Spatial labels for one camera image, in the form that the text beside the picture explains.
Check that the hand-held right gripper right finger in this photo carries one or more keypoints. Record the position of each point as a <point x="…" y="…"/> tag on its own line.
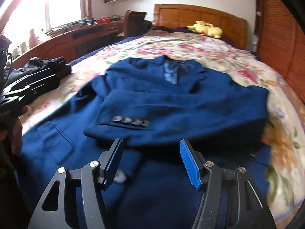
<point x="188" y="162"/>

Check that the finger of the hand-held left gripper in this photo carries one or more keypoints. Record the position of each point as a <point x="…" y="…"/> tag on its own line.
<point x="43" y="85"/>
<point x="35" y="75"/>

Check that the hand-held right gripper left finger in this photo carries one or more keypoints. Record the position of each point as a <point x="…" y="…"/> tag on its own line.
<point x="114" y="162"/>

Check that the blue suit jacket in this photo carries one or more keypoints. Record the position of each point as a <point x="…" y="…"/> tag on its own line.
<point x="166" y="105"/>

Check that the person's left hand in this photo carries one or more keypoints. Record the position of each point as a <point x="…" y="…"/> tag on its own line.
<point x="17" y="136"/>

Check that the black cloth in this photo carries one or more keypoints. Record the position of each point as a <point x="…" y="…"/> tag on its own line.
<point x="47" y="64"/>

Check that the pink bottle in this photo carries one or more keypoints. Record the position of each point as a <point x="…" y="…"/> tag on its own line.
<point x="33" y="39"/>

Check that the long wooden desk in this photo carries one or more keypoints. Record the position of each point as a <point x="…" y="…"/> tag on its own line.
<point x="59" y="45"/>

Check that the large window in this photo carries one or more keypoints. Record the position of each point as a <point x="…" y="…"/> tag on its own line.
<point x="35" y="9"/>

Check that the black device on stand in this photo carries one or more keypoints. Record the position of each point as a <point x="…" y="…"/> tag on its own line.
<point x="88" y="22"/>

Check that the red basket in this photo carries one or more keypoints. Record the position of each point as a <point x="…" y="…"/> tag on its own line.
<point x="104" y="20"/>

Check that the wooden chair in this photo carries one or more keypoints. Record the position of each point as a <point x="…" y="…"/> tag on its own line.
<point x="134" y="23"/>

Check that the floral blanket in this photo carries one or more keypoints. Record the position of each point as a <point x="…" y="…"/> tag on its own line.
<point x="214" y="52"/>

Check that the yellow plush toy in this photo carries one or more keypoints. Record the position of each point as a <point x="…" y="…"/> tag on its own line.
<point x="207" y="29"/>

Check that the wooden bed headboard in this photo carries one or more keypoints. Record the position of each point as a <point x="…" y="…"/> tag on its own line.
<point x="202" y="14"/>

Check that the wooden louvred wardrobe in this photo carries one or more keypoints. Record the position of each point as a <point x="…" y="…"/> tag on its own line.
<point x="281" y="40"/>

